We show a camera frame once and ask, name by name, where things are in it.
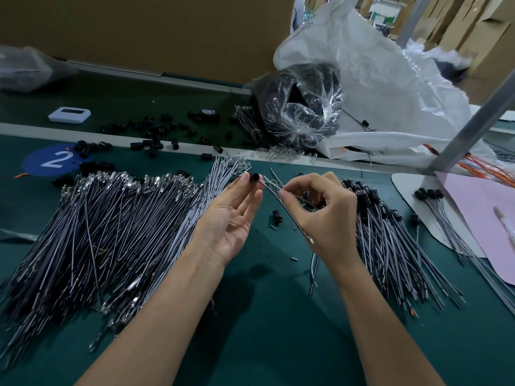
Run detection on person's right hand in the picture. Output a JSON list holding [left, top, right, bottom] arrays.
[[277, 172, 360, 272]]

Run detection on person's left hand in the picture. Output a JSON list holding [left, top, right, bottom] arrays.
[[192, 171, 265, 269]]

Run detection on pile of wires with black caps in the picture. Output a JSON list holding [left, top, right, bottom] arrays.
[[310, 179, 466, 320]]

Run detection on small bundle of capped wires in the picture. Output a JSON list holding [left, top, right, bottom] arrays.
[[414, 188, 515, 317]]

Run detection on black plastic caps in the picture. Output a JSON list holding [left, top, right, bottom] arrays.
[[55, 114, 249, 188]]

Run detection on pile of grey wires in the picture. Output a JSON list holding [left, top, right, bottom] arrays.
[[0, 155, 252, 368]]

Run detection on person's right forearm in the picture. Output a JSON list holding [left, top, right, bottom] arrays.
[[330, 255, 445, 386]]

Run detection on person's left forearm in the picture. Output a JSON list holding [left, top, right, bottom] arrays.
[[76, 245, 225, 386]]

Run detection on clear bag with black contents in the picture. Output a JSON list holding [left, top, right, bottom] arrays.
[[254, 62, 344, 150]]

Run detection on pink paper sheet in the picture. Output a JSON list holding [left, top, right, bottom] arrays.
[[437, 173, 515, 286]]

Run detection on large white plastic sack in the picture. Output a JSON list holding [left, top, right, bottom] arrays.
[[274, 0, 515, 167]]

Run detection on white pen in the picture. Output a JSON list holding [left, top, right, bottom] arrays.
[[493, 206, 515, 246]]

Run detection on blue round number sticker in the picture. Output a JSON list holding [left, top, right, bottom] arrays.
[[23, 144, 85, 177]]

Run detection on small white timer device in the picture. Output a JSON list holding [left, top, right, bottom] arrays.
[[48, 107, 92, 125]]

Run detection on brown cardboard panel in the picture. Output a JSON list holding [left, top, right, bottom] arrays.
[[0, 0, 296, 85]]

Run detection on clear plastic strip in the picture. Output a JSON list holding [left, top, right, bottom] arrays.
[[0, 229, 40, 242]]

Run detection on stack of cardboard boxes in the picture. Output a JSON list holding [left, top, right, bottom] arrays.
[[441, 0, 515, 101]]

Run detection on crumpled clear plastic bag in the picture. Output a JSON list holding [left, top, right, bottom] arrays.
[[0, 46, 77, 93]]

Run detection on bundle of orange wires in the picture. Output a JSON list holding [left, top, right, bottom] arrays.
[[425, 144, 515, 190]]

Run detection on grey metal frame post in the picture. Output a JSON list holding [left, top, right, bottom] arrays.
[[396, 0, 432, 49], [426, 72, 515, 175]]

